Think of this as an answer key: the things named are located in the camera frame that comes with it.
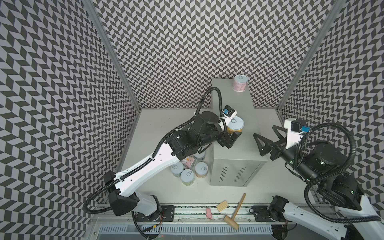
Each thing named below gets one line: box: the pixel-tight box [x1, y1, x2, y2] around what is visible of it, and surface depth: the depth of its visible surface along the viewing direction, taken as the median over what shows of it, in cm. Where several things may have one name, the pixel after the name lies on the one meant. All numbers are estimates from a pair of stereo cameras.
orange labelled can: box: [195, 161, 209, 179], surface depth 84 cm
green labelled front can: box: [180, 168, 195, 186], surface depth 82 cm
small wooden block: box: [216, 200, 229, 212], surface depth 78 cm
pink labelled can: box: [232, 74, 248, 93], surface depth 79 cm
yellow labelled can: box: [226, 115, 245, 135], surface depth 60 cm
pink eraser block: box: [206, 208, 212, 219], surface depth 75 cm
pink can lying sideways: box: [180, 155, 197, 169], surface depth 86 cm
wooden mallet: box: [224, 192, 247, 231], surface depth 72 cm
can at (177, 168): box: [170, 161, 184, 177], surface depth 84 cm
